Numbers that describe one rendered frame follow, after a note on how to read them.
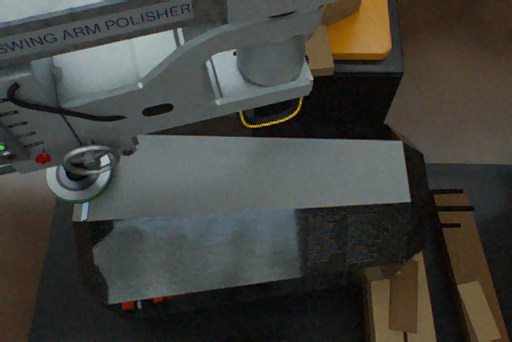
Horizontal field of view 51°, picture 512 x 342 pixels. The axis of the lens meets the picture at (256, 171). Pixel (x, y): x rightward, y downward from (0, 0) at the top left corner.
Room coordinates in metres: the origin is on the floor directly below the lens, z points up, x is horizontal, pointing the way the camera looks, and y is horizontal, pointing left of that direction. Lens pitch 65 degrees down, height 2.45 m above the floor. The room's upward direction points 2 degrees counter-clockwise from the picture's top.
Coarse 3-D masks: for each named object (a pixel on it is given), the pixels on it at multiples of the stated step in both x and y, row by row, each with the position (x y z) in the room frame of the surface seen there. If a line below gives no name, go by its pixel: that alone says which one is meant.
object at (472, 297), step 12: (468, 288) 0.48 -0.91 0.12; (480, 288) 0.48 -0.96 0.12; (468, 300) 0.43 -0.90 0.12; (480, 300) 0.43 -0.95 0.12; (468, 312) 0.38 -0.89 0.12; (480, 312) 0.38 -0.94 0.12; (480, 324) 0.33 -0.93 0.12; (492, 324) 0.33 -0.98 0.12; (480, 336) 0.28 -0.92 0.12; (492, 336) 0.28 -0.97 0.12
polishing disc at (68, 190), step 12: (48, 168) 0.78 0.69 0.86; (60, 168) 0.78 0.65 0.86; (48, 180) 0.74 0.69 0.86; (60, 180) 0.74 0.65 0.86; (84, 180) 0.73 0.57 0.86; (96, 180) 0.73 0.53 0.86; (108, 180) 0.73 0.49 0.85; (60, 192) 0.69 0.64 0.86; (72, 192) 0.69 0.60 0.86; (84, 192) 0.69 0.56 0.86; (96, 192) 0.69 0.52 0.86
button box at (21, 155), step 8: (0, 128) 0.64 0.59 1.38; (0, 136) 0.64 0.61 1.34; (8, 136) 0.64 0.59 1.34; (8, 144) 0.64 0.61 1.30; (16, 144) 0.64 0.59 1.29; (0, 152) 0.63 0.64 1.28; (16, 152) 0.64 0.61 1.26; (24, 152) 0.64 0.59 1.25; (0, 160) 0.62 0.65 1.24; (8, 160) 0.63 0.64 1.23; (16, 160) 0.63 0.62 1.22
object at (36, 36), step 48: (0, 0) 0.75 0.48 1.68; (48, 0) 0.74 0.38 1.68; (96, 0) 0.74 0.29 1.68; (144, 0) 0.75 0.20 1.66; (192, 0) 0.77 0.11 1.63; (240, 0) 0.77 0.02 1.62; (288, 0) 0.80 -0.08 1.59; (336, 0) 0.82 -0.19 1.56; (0, 48) 0.68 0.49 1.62; (48, 48) 0.70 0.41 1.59
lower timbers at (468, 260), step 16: (464, 192) 0.94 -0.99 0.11; (464, 224) 0.78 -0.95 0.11; (448, 240) 0.71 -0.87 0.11; (464, 240) 0.70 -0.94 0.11; (448, 256) 0.63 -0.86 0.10; (464, 256) 0.63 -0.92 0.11; (480, 256) 0.63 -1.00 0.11; (448, 272) 0.57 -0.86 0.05; (464, 272) 0.56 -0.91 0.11; (480, 272) 0.55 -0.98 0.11; (496, 304) 0.41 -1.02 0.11; (368, 320) 0.36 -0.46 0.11; (464, 320) 0.35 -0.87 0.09; (496, 320) 0.34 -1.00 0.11; (368, 336) 0.30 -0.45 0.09; (464, 336) 0.29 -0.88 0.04
